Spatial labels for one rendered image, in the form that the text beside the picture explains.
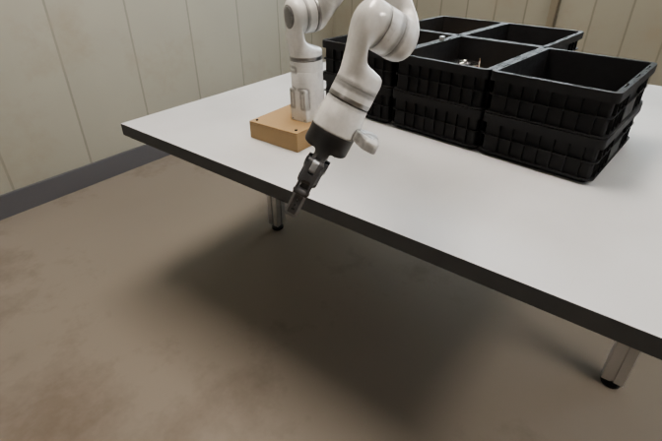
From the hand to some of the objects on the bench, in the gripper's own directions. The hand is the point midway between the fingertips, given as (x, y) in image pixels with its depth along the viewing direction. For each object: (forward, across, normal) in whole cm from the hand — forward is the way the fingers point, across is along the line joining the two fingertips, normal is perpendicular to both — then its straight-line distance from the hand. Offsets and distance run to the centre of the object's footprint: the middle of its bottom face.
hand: (296, 203), depth 75 cm
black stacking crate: (-24, -78, +34) cm, 89 cm away
